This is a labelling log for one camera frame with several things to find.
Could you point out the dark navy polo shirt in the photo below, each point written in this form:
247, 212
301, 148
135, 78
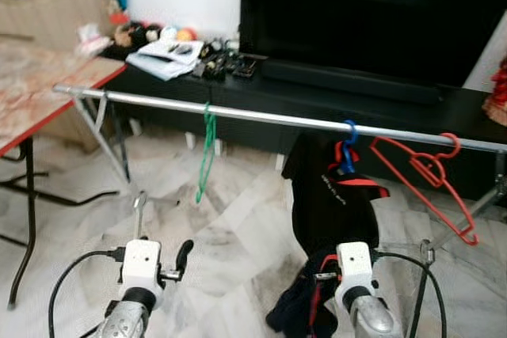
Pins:
297, 306

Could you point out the green plastic hanger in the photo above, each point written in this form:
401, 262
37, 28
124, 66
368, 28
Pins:
211, 136

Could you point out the blue plastic hanger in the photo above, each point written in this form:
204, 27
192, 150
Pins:
349, 156

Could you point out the red plastic hanger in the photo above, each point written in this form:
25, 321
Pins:
432, 168

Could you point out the black shirt red collar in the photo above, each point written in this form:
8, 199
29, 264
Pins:
329, 211

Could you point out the black low television cabinet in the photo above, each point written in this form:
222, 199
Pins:
396, 156

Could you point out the silver metal clothes rack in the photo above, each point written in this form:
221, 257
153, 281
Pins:
261, 115

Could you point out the black soundbar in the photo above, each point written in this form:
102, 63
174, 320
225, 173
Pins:
348, 83

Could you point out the black tape dispenser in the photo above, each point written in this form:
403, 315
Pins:
210, 70

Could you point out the white paper stack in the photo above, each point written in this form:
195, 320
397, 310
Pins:
162, 59

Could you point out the dark computer mouse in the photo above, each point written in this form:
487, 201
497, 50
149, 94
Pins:
184, 49

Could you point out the marble top table red edge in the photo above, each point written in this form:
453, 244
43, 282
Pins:
40, 93

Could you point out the orange yellow ball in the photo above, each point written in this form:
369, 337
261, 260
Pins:
187, 34

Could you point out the white blue ball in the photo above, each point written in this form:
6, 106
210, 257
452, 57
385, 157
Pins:
169, 32

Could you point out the black plush toy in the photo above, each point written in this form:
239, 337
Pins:
142, 33

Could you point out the red laughing buddha statue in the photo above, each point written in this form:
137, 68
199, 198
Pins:
497, 93

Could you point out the pink tissue box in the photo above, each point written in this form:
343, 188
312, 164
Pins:
93, 41

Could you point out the black flat television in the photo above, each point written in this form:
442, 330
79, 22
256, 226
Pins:
364, 13

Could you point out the light wooden cabinet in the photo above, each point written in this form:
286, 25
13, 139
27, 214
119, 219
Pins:
55, 13

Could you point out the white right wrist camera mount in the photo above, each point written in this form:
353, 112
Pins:
355, 263

